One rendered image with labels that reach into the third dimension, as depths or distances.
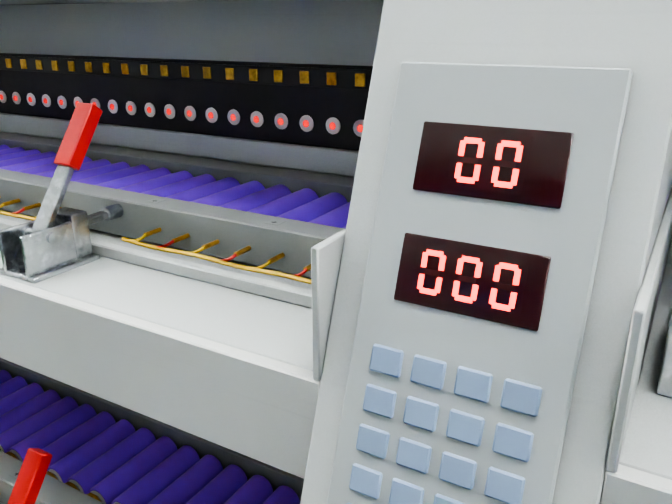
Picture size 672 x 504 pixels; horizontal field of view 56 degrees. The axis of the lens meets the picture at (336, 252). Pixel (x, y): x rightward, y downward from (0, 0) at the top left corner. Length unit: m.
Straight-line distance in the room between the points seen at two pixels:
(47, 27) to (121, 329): 0.45
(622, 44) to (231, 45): 0.37
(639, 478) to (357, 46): 0.35
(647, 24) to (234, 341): 0.18
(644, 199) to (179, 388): 0.19
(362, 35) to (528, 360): 0.32
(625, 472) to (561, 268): 0.06
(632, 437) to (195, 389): 0.16
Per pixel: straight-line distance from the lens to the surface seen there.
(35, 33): 0.71
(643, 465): 0.21
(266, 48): 0.51
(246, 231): 0.32
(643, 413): 0.23
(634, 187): 0.20
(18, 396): 0.57
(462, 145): 0.20
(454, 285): 0.20
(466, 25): 0.22
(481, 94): 0.21
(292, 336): 0.26
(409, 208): 0.21
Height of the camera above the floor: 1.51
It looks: 3 degrees down
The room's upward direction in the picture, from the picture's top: 9 degrees clockwise
